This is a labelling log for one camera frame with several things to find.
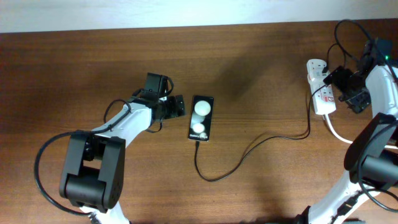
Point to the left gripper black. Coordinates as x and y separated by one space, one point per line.
172 110

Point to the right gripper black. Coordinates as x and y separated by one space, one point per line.
353 100

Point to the black smartphone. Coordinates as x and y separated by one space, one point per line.
201 117

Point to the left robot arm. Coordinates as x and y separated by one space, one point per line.
93 171

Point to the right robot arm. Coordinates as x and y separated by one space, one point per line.
371 160

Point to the white power strip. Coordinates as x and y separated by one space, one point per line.
322 94

